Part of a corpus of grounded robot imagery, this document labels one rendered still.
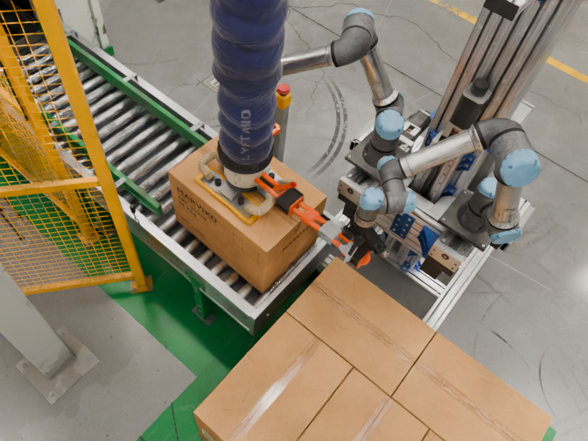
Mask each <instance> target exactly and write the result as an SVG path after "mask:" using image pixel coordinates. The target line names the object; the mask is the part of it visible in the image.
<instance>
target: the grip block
mask: <svg viewBox="0 0 588 441"><path fill-rule="evenodd" d="M301 201H303V202H304V195H303V194H302V193H301V192H300V191H299V190H298V189H296V188H295V187H293V188H289V189H285V190H282V191H281V192H280V193H279V194H278V195H276V199H275V207H277V208H278V209H279V210H281V211H282V212H283V213H284V214H286V215H288V214H289V216H291V215H292V214H293V212H292V209H293V208H294V207H296V208H297V209H299V208H300V206H299V205H298V204H299V203H300V202H301Z"/></svg>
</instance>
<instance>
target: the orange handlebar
mask: <svg viewBox="0 0 588 441"><path fill-rule="evenodd" d="M272 132H273V137H274V136H276V135H277V134H278V133H280V132H281V126H280V125H278V124H277V123H275V126H274V128H273V130H272ZM262 177H264V178H265V179H266V180H268V181H269V182H270V183H271V184H272V185H273V186H280V184H278V183H277V182H276V181H275V180H274V179H273V178H271V177H270V176H269V175H268V174H266V173H265V172H263V173H262ZM254 181H255V182H256V183H257V184H258V185H259V186H260V187H262V188H263V189H264V190H265V191H267V192H268V193H269V194H271V195H272V196H273V197H276V195H278V193H277V192H275V191H274V190H273V189H272V188H270V187H269V186H268V185H266V184H265V183H264V182H262V181H261V180H260V179H259V178H255V179H254ZM298 205H299V206H300V207H301V208H303V209H304V212H303V213H302V212H301V211H299V210H298V209H297V208H296V207H294V208H293V209H292V212H293V213H294V214H296V215H297V216H298V217H300V220H301V221H302V222H304V223H305V224H306V225H307V226H311V227H313V228H314V229H315V230H317V231H319V229H320V228H321V227H320V226H319V225H318V224H317V223H315V222H314V221H315V220H317V221H319V222H320V223H321V224H323V225H324V224H325V223H326V222H327V220H325V219H324V218H323V217H321V216H320V215H319V212H317V211H316V210H315V209H313V208H312V207H311V206H310V207H308V206H307V205H306V204H305V203H304V202H303V201H301V202H300V203H299V204H298ZM338 237H339V238H340V239H341V240H343V241H344V242H346V243H347V244H348V243H349V242H351V241H352V240H350V241H349V240H348V239H347V238H346V237H345V236H344V235H342V232H341V233H339V235H338ZM332 243H333V244H334V245H335V246H336V247H338V248H340V245H341V244H342V243H341V242H339V241H338V240H336V239H335V238H334V239H333V240H332ZM342 245H343V244H342ZM369 262H370V255H368V256H367V258H366V259H365V260H364V261H363V262H362V263H361V264H360V265H366V264H368V263H369Z"/></svg>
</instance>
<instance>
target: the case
mask: <svg viewBox="0 0 588 441"><path fill-rule="evenodd" d="M218 140H219V135H217V136H216V137H214V138H213V139H212V140H210V141H209V142H207V143H206V144H204V145H203V146H201V147H200V148H199V149H197V150H196V151H195V152H194V153H192V154H191V155H190V156H188V157H186V158H185V159H184V160H182V161H181V162H180V163H178V164H176V165H175V166H174V167H172V168H171V169H170V170H169V171H168V175H169V180H170V186H171V195H172V199H173V205H174V210H175V214H176V220H177V221H178V222H179V223H180V224H181V225H183V226H184V227H185V228H186V229H187V230H189V231H190V232H191V233H192V234H193V235H195V236H196V237H197V238H198V239H199V240H200V241H202V242H203V243H204V244H205V245H206V246H208V247H209V248H210V249H211V250H212V251H213V252H214V253H215V254H216V255H217V256H219V257H220V258H221V259H222V260H223V261H224V262H226V263H227V264H228V265H229V266H230V267H232V268H233V269H234V270H235V271H236V272H238V273H239V274H240V275H241V276H242V277H244V278H245V279H246V280H247V281H248V282H249V283H251V284H252V285H253V286H254V287H255V288H257V289H258V290H259V291H260V292H261V293H262V294H263V293H264V292H265V291H266V290H267V289H268V288H269V287H270V286H271V285H272V284H273V283H274V282H275V281H276V280H277V279H278V278H279V277H281V276H282V275H283V274H284V273H285V272H286V271H287V270H288V269H289V268H290V267H291V266H292V265H293V264H294V263H295V262H296V261H297V260H298V259H299V258H300V257H301V256H302V255H303V254H304V253H305V252H306V251H307V250H308V249H309V248H310V247H311V246H312V245H313V244H314V243H315V242H316V240H317V237H318V231H317V230H315V229H314V228H313V227H311V226H307V225H306V224H305V223H304V222H302V221H301V220H300V217H298V216H297V215H296V214H295V213H293V214H292V215H291V216H289V214H288V215H286V214H285V213H283V212H282V211H281V210H279V209H278V208H277V207H276V206H275V204H274V206H273V207H272V208H271V209H270V210H269V211H268V212H266V213H265V214H264V215H262V216H261V217H260V218H259V219H258V220H256V221H255V222H254V223H253V224H252V225H251V226H249V225H248V224H246V223H245V222H244V221H243V220H241V219H240V218H239V217H238V216H237V215H235V214H234V213H233V212H232V211H230V210H229V209H228V208H227V207H226V206H224V205H223V204H222V203H221V202H219V201H218V200H217V199H216V198H215V197H214V196H213V195H212V194H210V193H209V192H208V191H207V190H205V189H204V188H203V187H202V186H201V185H199V184H198V183H197V182H196V181H195V180H194V178H196V177H197V176H198V175H200V174H201V172H200V170H199V169H198V162H199V161H200V158H201V157H203V156H205V154H207V153H208V152H209V151H216V148H217V143H218ZM207 166H208V168H209V167H210V166H211V167H213V168H214V169H215V170H216V171H217V172H218V173H219V174H221V175H222V176H223V177H224V178H225V177H226V176H225V175H224V166H223V165H222V164H221V163H219V162H218V161H217V160H216V159H214V160H212V161H211V162H210V163H208V164H207ZM269 166H270V167H271V168H273V169H274V170H275V171H277V172H278V173H280V174H281V175H282V176H283V177H285V178H286V179H288V180H290V182H296V183H297V186H296V187H295V188H296V189H298V190H299V191H300V192H301V193H302V194H303V195H304V203H305V204H306V205H307V206H308V207H312V208H313V209H315V210H316V211H317V212H319V215H321V214H322V213H323V212H324V209H325V205H326V199H327V196H326V195H324V194H323V193H322V192H321V191H320V190H318V189H317V188H316V187H314V186H313V185H311V184H310V183H309V182H307V181H306V180H304V179H303V178H301V177H300V176H299V175H297V174H296V173H295V172H294V171H293V170H291V169H290V168H289V167H287V166H286V165H285V164H283V163H282V162H280V161H279V160H277V159H276V158H275V157H273V158H272V159H271V162H270V164H269ZM245 194H246V195H247V196H249V197H250V198H251V199H252V200H253V201H254V202H255V203H256V204H258V205H259V206H260V205H261V204H262V203H263V202H264V201H265V198H263V197H262V196H261V195H260V194H258V193H257V192H256V191H254V192H245Z"/></svg>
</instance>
